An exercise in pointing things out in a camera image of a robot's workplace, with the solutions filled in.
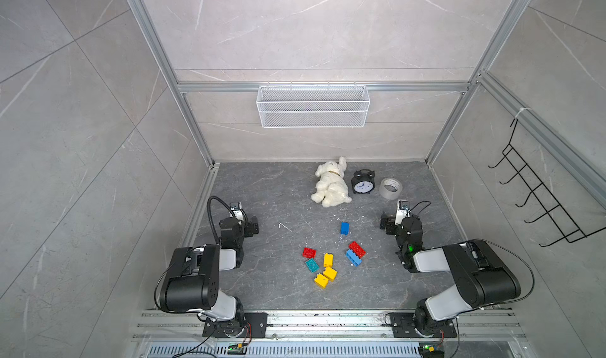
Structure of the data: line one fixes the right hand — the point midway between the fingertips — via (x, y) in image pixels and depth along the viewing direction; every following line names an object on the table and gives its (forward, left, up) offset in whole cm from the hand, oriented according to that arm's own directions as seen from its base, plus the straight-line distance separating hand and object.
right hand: (397, 211), depth 93 cm
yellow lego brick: (-18, +29, -5) cm, 34 cm away
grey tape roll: (+17, -3, -7) cm, 18 cm away
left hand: (+1, +63, -1) cm, 63 cm away
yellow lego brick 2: (-22, +29, -5) cm, 37 cm away
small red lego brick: (-14, +36, -6) cm, 39 cm away
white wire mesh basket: (+40, +33, +23) cm, 57 cm away
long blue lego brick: (-17, +20, -5) cm, 26 cm away
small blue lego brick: (-4, +21, -6) cm, 22 cm away
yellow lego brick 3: (-25, +32, -4) cm, 41 cm away
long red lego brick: (-14, +18, -5) cm, 23 cm away
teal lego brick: (-19, +35, -6) cm, 40 cm away
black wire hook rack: (-11, -32, +25) cm, 42 cm away
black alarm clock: (+15, +12, +2) cm, 19 cm away
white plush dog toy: (+9, +26, +5) cm, 28 cm away
